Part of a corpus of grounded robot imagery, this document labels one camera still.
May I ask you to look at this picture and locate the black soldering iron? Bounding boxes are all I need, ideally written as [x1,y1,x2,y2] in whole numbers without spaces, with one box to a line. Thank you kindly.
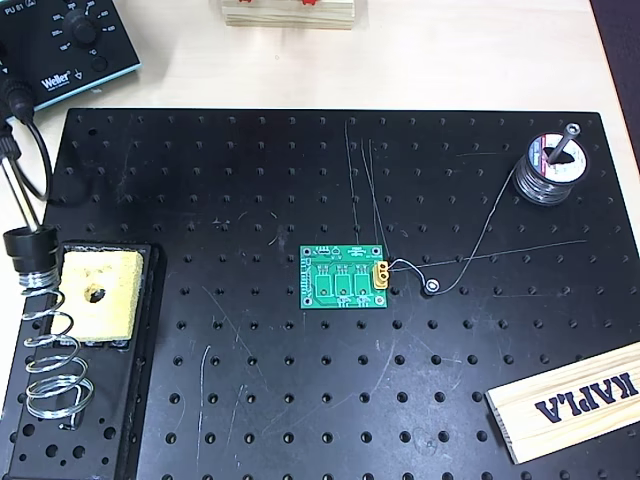
[0,117,44,235]

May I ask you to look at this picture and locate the teal Weller soldering station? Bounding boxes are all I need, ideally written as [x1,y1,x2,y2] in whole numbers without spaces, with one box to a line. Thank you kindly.
[0,0,143,121]

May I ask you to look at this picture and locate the black perforated breadboard plate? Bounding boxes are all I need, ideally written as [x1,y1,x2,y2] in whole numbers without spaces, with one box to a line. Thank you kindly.
[0,107,640,480]

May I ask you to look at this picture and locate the black iron stand base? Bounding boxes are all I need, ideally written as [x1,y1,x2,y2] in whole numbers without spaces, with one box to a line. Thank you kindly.
[0,241,164,480]

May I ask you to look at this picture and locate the yellow cleaning sponge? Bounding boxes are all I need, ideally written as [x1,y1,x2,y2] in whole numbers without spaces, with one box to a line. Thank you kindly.
[52,249,146,346]

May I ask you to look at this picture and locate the printed Kapla wood plank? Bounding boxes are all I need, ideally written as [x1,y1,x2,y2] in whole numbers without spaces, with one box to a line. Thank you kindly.
[484,342,640,465]

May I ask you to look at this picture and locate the metal spring iron holder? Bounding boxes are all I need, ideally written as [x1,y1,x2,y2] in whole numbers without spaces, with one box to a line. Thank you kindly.
[2,225,96,431]

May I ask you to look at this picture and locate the thin solder wire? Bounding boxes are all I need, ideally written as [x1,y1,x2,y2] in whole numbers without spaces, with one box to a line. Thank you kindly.
[387,167,519,296]

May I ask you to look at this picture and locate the metal spool post bolt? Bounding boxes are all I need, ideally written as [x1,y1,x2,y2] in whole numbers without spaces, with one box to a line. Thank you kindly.
[547,123,582,166]

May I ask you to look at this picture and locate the yellow power connector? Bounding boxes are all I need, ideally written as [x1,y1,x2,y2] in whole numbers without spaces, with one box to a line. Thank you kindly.
[370,258,392,291]

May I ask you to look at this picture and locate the wooden block with red parts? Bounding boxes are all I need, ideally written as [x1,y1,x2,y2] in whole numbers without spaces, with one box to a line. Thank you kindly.
[219,0,357,32]

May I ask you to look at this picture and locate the solder wire spool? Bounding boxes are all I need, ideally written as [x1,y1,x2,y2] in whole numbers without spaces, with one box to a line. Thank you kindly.
[512,130,591,206]

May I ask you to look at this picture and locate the green circuit board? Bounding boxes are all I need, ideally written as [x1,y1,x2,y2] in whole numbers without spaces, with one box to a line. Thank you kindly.
[298,243,391,310]

